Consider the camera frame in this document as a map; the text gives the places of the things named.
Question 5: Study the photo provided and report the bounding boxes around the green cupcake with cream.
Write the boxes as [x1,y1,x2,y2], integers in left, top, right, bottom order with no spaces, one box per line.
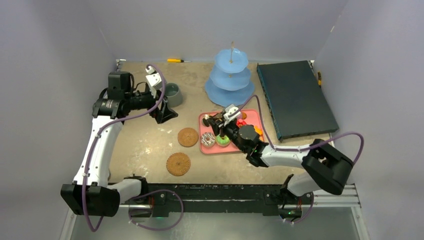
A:
[201,114,214,127]

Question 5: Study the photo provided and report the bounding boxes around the red frosted donut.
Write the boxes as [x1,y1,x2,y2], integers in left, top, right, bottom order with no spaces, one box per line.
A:
[236,119,247,128]

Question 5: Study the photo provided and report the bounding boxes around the chocolate drizzle white donut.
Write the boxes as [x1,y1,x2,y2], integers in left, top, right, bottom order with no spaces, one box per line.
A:
[200,132,216,148]

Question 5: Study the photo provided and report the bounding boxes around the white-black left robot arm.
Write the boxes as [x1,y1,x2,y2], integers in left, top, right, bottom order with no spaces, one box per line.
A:
[60,66,178,217]

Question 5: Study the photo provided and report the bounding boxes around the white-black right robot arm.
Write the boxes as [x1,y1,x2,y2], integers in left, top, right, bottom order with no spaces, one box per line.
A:
[202,113,354,204]

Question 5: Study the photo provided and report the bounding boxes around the green frosted donut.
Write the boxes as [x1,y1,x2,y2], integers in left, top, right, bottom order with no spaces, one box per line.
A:
[215,135,231,147]

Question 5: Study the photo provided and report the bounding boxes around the grey-green ceramic mug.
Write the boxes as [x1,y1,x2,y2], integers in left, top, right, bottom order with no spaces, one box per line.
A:
[164,82,183,108]

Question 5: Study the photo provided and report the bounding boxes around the pink rectangular tray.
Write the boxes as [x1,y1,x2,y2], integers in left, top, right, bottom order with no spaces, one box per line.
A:
[198,109,264,155]

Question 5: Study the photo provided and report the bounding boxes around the orange fish-shaped biscuit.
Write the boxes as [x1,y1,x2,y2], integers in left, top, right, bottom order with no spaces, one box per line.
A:
[254,125,263,136]

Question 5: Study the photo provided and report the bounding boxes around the upper woven rattan coaster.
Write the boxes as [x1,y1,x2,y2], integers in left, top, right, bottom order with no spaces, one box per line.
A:
[177,127,199,148]

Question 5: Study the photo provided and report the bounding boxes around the woven rattan coaster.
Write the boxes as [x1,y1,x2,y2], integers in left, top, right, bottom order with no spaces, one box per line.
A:
[177,127,199,148]
[166,152,191,177]

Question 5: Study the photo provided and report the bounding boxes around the blue three-tier cake stand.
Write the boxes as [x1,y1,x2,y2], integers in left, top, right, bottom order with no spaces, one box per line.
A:
[204,41,255,107]

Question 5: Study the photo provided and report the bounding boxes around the lower woven rattan coaster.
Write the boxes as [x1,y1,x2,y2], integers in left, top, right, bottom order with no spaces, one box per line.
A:
[166,152,191,177]

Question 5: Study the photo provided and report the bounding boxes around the dark teal flat box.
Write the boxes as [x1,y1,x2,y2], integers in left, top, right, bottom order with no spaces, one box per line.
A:
[256,60,339,142]

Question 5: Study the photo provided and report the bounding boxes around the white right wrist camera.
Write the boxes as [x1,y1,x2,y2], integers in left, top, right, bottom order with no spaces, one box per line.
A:
[222,104,241,121]

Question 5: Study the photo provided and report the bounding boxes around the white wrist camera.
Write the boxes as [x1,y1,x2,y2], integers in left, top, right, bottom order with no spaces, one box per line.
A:
[222,104,241,121]
[145,65,162,98]

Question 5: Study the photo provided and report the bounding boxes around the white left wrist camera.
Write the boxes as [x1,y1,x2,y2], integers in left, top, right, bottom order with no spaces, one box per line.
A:
[145,65,162,98]

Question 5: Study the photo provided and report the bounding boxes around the yellow-handled screwdriver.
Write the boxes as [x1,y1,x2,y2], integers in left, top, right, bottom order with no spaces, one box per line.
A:
[166,58,190,63]

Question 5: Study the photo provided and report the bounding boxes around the black aluminium base frame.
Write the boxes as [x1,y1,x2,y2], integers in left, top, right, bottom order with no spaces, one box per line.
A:
[87,183,360,219]

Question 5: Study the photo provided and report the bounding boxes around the yellow tool at right wall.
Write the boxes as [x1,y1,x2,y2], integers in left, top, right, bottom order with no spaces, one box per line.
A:
[317,71,322,88]

